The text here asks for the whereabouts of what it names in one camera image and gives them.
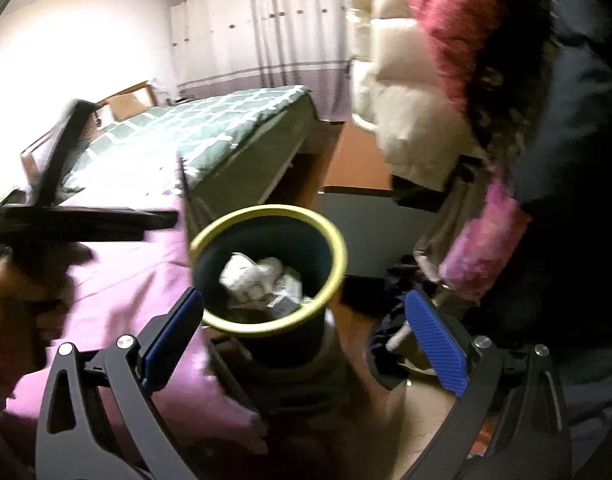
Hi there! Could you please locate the red quilted jacket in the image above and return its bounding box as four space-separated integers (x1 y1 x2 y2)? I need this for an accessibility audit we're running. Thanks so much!
392 0 554 112

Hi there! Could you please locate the white and mauve curtain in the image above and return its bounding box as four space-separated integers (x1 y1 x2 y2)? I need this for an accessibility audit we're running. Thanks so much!
165 0 367 122

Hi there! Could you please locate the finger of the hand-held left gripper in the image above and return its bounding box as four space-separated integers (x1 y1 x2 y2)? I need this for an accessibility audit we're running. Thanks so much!
50 206 179 243

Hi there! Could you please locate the green plaid duvet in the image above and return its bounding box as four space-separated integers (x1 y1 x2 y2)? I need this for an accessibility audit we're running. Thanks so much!
60 85 313 192

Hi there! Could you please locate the pink floral garment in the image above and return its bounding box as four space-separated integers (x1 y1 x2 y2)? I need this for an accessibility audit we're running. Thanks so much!
442 181 533 305

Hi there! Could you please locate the orange wooden cabinet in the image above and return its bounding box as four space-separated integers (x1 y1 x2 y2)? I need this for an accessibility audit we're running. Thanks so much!
322 121 439 282

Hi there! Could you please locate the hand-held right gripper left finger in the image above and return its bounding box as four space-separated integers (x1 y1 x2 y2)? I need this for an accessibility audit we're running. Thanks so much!
36 287 204 480

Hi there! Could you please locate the wooden bed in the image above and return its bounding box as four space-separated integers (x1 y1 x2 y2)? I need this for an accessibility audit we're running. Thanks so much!
20 80 337 207

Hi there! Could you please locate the yellow-rimmed dark bin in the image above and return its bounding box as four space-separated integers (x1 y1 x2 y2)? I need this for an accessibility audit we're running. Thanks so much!
190 205 347 377

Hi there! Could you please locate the dark cloth heap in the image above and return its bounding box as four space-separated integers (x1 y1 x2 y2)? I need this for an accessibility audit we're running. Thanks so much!
367 280 439 392

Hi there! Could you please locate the small grey box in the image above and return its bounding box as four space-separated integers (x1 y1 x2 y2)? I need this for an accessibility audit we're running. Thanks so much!
266 294 307 319

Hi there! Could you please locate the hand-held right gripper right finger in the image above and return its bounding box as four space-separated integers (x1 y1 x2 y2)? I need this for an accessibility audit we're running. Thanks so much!
405 290 572 480

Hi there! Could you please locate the tan pillow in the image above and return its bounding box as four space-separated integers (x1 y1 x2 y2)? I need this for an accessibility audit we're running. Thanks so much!
106 91 150 122

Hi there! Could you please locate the cream puffer jacket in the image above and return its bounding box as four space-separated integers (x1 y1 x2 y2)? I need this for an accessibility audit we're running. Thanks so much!
348 0 488 192

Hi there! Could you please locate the person's left hand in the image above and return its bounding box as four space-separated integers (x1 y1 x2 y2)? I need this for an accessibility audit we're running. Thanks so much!
0 242 94 363

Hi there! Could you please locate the white paper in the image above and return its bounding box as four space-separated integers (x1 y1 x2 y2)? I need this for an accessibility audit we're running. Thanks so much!
220 254 303 307

